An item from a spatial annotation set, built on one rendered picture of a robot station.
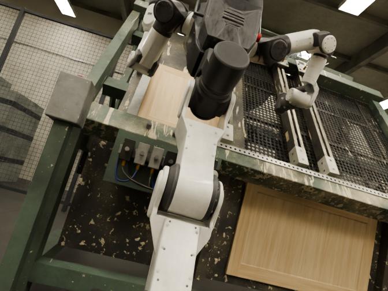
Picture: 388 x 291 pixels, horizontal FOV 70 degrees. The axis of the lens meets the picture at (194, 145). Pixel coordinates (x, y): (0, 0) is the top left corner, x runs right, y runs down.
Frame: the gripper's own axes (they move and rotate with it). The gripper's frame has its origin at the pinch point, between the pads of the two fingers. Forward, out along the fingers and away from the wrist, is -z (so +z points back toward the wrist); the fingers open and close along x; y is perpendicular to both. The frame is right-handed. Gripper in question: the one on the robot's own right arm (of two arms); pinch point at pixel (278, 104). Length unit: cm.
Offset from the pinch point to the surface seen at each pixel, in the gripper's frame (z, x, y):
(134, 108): 5, -28, 75
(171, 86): -18, -7, 59
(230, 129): 6.7, -23.0, 24.6
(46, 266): 25, -103, 89
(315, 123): -15.1, 0.7, -35.4
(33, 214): 40, -78, 96
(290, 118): -13.0, -1.9, -16.7
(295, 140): 1.2, -16.6, -16.4
